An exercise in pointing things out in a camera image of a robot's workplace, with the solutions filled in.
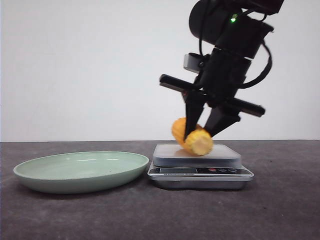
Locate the silver digital kitchen scale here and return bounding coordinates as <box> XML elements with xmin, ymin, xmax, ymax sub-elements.
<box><xmin>147</xmin><ymin>143</ymin><xmax>254</xmax><ymax>190</ymax></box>

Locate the yellow corn cob piece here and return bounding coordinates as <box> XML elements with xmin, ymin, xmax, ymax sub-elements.
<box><xmin>171</xmin><ymin>117</ymin><xmax>214</xmax><ymax>156</ymax></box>

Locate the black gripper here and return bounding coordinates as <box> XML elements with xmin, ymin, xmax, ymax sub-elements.
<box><xmin>159</xmin><ymin>49</ymin><xmax>265</xmax><ymax>141</ymax></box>

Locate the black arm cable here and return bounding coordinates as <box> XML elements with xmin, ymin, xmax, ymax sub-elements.
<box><xmin>241</xmin><ymin>41</ymin><xmax>273</xmax><ymax>90</ymax></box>

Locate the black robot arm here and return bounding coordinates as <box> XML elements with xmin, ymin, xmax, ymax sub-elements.
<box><xmin>159</xmin><ymin>0</ymin><xmax>283</xmax><ymax>138</ymax></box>

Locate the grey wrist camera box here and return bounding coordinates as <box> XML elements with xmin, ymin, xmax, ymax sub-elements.
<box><xmin>183</xmin><ymin>52</ymin><xmax>210</xmax><ymax>74</ymax></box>

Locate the green round plate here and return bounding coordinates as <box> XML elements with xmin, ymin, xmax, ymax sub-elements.
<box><xmin>13</xmin><ymin>151</ymin><xmax>149</xmax><ymax>194</ymax></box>

